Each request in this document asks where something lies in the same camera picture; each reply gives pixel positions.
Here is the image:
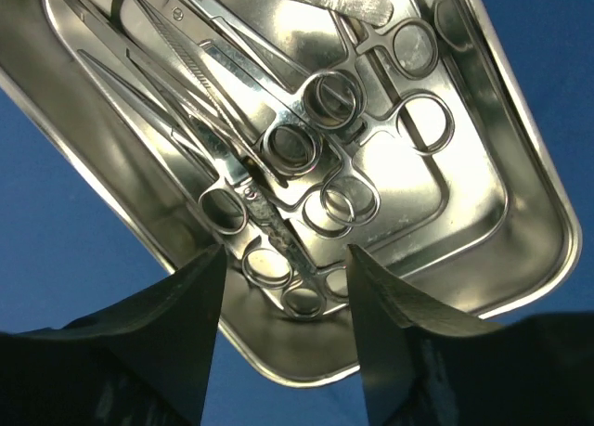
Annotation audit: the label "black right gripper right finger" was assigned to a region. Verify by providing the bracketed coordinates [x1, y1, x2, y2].
[346, 245, 593, 425]

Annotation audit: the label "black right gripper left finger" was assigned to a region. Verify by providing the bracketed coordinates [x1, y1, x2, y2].
[1, 246, 226, 425]

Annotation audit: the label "steel instrument tray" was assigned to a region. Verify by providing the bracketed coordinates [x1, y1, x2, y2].
[1, 0, 582, 388]

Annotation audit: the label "steel scissors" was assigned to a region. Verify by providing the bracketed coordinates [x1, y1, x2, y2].
[64, 0, 294, 243]
[136, 0, 361, 137]

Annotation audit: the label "steel hemostat clamp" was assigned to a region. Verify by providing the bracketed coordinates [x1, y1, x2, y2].
[76, 45, 381, 320]

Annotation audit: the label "steel forceps ring handles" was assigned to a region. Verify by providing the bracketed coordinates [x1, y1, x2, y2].
[329, 11, 455, 156]

